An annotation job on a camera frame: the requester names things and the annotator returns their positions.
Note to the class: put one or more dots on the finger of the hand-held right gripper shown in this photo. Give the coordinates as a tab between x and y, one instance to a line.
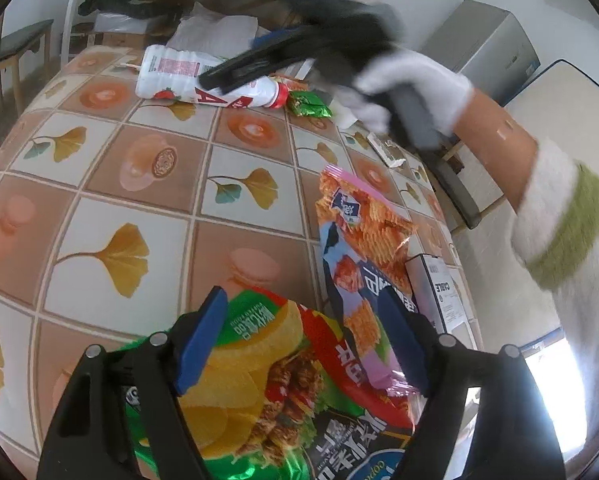
259	67
274	39

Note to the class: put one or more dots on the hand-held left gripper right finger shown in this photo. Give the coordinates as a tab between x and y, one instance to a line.
412	350

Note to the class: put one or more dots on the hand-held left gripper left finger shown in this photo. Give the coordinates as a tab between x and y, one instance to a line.
202	340

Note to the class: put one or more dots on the green chips bag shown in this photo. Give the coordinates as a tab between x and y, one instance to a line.
249	360

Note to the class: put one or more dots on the white milk bottle red cap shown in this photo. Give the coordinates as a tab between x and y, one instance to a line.
179	72

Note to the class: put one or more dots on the pink crisps bag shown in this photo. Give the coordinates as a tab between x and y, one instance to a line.
364	240

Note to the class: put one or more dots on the person's right forearm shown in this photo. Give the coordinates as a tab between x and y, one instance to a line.
499	145

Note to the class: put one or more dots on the person's right hand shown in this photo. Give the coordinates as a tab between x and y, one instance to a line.
429	85

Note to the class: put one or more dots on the orange snack packet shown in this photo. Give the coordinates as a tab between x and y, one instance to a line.
289	82

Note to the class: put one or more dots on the white plastic bag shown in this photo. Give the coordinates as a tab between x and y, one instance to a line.
214	27

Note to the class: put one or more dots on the green candy wrapper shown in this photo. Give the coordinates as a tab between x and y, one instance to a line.
307	105

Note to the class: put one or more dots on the white cardboard box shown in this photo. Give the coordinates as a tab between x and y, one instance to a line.
439	290

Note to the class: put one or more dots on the table with patterned cloth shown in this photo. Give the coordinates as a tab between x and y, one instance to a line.
129	240

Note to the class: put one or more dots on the small white packet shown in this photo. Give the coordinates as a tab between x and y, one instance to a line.
387	151

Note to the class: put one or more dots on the silver refrigerator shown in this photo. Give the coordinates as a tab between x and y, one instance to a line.
489	40

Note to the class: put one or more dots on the black cloth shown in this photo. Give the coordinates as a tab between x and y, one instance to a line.
124	5

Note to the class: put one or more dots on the white mattress blue edge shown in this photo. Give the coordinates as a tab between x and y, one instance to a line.
569	105

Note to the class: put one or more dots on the dark seat bench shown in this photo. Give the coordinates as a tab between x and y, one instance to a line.
14	42

